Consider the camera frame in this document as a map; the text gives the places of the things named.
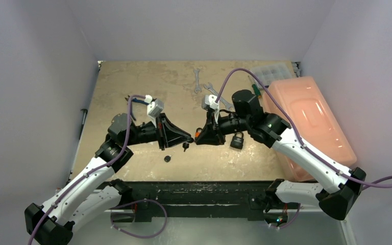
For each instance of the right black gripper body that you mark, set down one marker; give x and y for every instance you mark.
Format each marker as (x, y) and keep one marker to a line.
(213, 127)

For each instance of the large silver wrench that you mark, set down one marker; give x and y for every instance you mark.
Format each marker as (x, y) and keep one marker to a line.
(228, 105)

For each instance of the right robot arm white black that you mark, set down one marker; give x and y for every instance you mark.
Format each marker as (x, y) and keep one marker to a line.
(334, 191)

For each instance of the clear plastic organizer box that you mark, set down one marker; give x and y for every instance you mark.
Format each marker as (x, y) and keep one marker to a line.
(272, 72)

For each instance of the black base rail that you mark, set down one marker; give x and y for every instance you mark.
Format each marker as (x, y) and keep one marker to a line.
(251, 200)

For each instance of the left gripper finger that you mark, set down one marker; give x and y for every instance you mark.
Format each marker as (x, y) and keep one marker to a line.
(174, 133)
(173, 141)

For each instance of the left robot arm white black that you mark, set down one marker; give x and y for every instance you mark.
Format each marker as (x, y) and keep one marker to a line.
(56, 220)

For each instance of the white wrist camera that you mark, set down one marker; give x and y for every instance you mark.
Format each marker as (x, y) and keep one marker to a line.
(212, 107)
(154, 108)

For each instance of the blue handle pliers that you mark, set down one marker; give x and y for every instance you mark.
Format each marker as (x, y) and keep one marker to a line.
(139, 101)

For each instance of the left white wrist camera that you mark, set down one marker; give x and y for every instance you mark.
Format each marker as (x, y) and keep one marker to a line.
(154, 108)

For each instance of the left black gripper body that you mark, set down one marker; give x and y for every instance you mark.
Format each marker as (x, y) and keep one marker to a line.
(147, 132)

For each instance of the pink plastic toolbox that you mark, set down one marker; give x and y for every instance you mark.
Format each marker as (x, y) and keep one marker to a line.
(301, 101)

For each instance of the small silver wrench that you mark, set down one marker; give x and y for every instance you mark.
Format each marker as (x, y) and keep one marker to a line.
(197, 88)

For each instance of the black key bunch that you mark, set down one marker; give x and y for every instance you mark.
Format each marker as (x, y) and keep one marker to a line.
(185, 146)

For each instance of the green handle screwdriver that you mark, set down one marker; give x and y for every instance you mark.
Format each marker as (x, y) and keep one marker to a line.
(255, 87)

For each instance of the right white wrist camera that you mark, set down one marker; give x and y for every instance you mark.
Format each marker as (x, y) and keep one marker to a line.
(212, 107)

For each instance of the single black key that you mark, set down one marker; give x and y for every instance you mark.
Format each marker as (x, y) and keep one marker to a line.
(168, 158)

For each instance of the orange black padlock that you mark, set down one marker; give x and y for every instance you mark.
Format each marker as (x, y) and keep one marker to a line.
(197, 132)

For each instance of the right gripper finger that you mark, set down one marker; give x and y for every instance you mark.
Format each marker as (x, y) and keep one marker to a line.
(208, 130)
(209, 139)

